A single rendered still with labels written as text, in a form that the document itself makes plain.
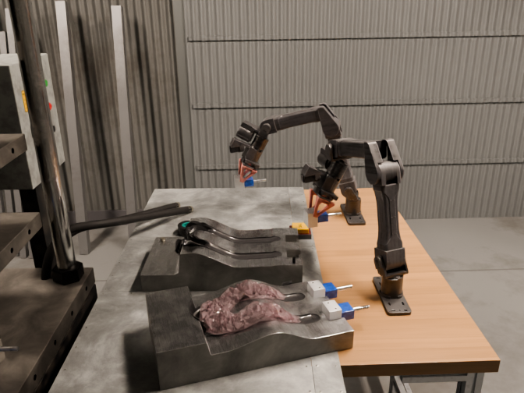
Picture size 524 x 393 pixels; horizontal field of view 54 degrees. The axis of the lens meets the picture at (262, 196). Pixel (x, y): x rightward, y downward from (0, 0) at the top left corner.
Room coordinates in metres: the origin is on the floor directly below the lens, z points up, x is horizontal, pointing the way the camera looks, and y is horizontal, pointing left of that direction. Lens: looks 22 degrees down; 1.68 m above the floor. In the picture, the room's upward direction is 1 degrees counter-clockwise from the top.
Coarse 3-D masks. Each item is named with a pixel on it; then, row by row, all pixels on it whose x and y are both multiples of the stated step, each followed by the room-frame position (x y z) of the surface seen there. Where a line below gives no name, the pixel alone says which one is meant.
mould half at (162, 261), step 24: (168, 240) 1.60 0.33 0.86; (216, 240) 1.49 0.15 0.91; (144, 264) 1.44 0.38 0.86; (168, 264) 1.44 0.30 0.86; (192, 264) 1.37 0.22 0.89; (216, 264) 1.37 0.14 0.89; (240, 264) 1.39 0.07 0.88; (264, 264) 1.38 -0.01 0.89; (288, 264) 1.37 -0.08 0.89; (144, 288) 1.37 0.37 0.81; (168, 288) 1.37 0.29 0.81; (192, 288) 1.37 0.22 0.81; (216, 288) 1.37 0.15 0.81
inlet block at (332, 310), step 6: (330, 300) 1.19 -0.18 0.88; (324, 306) 1.17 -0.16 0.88; (330, 306) 1.16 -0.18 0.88; (336, 306) 1.16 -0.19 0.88; (342, 306) 1.18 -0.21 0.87; (348, 306) 1.18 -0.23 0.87; (360, 306) 1.19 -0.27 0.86; (366, 306) 1.19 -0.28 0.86; (324, 312) 1.16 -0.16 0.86; (330, 312) 1.14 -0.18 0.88; (336, 312) 1.14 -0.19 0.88; (342, 312) 1.15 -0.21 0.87; (348, 312) 1.16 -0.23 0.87; (354, 312) 1.16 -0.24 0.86; (330, 318) 1.14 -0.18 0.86; (336, 318) 1.14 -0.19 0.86; (348, 318) 1.16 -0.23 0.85
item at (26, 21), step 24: (24, 0) 1.47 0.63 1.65; (24, 24) 1.46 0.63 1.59; (24, 48) 1.46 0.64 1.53; (24, 72) 1.46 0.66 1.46; (48, 120) 1.48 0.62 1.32; (48, 144) 1.47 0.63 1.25; (48, 168) 1.46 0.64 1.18; (48, 192) 1.46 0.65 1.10; (48, 216) 1.47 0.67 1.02; (72, 240) 1.49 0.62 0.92; (72, 264) 1.47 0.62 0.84
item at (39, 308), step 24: (0, 288) 1.43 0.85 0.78; (24, 288) 1.43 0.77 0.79; (48, 288) 1.43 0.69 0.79; (72, 288) 1.43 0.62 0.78; (0, 312) 1.30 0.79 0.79; (24, 312) 1.30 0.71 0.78; (48, 312) 1.29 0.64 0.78; (72, 312) 1.34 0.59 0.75; (0, 336) 1.18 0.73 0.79; (24, 336) 1.18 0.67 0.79; (48, 336) 1.18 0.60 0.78; (24, 360) 1.08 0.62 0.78; (48, 360) 1.13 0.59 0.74; (0, 384) 0.99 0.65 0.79; (24, 384) 1.00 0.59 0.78
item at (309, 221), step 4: (304, 208) 1.64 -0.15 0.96; (308, 208) 1.64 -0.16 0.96; (312, 208) 1.64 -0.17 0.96; (304, 212) 1.63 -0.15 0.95; (308, 212) 1.61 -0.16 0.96; (312, 212) 1.61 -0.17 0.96; (324, 212) 1.63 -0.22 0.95; (340, 212) 1.65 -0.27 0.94; (304, 216) 1.63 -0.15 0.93; (308, 216) 1.60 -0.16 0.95; (312, 216) 1.60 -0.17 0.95; (320, 216) 1.61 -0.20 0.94; (324, 216) 1.61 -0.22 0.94; (328, 216) 1.63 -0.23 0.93; (332, 216) 1.64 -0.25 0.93; (304, 220) 1.64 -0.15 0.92; (308, 220) 1.60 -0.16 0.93; (312, 220) 1.60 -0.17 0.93; (316, 220) 1.60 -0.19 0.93; (320, 220) 1.61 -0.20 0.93; (324, 220) 1.61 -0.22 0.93; (308, 224) 1.60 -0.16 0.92; (312, 224) 1.60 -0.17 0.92; (316, 224) 1.60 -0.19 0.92
